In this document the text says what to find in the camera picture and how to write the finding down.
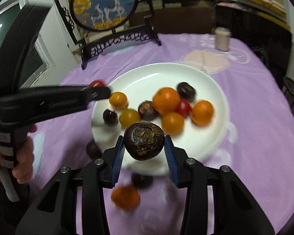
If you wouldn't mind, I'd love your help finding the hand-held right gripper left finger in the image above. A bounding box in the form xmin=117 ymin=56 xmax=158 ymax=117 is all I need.
xmin=15 ymin=135 xmax=125 ymax=235

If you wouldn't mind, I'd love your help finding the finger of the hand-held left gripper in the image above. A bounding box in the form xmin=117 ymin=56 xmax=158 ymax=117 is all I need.
xmin=27 ymin=85 xmax=112 ymax=125

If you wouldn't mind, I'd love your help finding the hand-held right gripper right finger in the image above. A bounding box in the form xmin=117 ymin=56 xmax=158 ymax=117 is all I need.
xmin=164 ymin=135 xmax=276 ymax=235

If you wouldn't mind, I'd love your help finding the wrinkled dark passion fruit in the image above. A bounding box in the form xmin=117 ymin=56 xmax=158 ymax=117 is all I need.
xmin=176 ymin=82 xmax=196 ymax=102
xmin=124 ymin=122 xmax=165 ymax=161
xmin=86 ymin=141 xmax=103 ymax=159
xmin=138 ymin=101 xmax=160 ymax=121

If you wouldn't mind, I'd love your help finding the smooth purple passion fruit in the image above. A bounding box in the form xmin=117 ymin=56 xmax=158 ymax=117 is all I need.
xmin=131 ymin=173 xmax=154 ymax=189
xmin=103 ymin=109 xmax=119 ymax=125

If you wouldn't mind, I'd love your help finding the yellowish orange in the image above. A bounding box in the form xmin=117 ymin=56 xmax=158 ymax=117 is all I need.
xmin=119 ymin=109 xmax=141 ymax=128

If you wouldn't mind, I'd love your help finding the white oval plate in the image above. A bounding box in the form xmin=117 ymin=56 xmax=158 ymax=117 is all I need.
xmin=91 ymin=63 xmax=229 ymax=175

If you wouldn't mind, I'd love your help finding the large orange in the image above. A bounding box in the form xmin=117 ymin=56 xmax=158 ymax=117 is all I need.
xmin=152 ymin=87 xmax=180 ymax=114

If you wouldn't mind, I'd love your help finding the person's left hand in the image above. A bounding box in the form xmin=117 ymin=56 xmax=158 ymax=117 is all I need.
xmin=0 ymin=124 xmax=38 ymax=184

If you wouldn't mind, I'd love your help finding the window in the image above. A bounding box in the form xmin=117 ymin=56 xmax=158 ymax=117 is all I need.
xmin=0 ymin=0 xmax=55 ymax=86

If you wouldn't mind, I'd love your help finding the purple printed tablecloth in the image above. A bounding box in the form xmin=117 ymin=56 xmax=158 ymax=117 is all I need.
xmin=27 ymin=33 xmax=294 ymax=235

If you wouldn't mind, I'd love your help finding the round deer screen black stand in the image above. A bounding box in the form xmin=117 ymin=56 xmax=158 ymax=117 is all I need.
xmin=54 ymin=0 xmax=162 ymax=70

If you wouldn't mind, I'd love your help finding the beige drink can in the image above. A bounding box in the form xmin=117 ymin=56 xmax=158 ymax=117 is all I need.
xmin=214 ymin=27 xmax=231 ymax=52

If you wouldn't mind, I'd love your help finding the brown wooden board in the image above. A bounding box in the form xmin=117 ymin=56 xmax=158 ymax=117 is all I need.
xmin=130 ymin=6 xmax=215 ymax=34

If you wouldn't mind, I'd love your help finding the black wheel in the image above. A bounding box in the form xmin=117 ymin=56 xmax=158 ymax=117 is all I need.
xmin=282 ymin=77 xmax=294 ymax=115

